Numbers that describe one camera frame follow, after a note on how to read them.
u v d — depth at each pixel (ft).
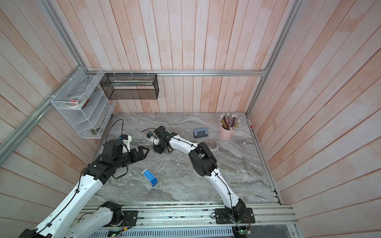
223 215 2.28
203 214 2.50
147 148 2.49
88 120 2.54
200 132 3.52
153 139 2.96
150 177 2.45
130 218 2.40
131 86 3.32
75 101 2.38
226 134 3.36
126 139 2.29
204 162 2.11
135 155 2.18
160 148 2.95
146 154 2.34
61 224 1.31
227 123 3.31
